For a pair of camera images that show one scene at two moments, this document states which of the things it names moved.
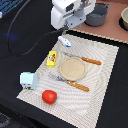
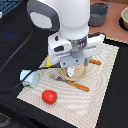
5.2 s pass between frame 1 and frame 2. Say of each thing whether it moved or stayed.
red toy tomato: stayed
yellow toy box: stayed
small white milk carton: stayed
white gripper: moved
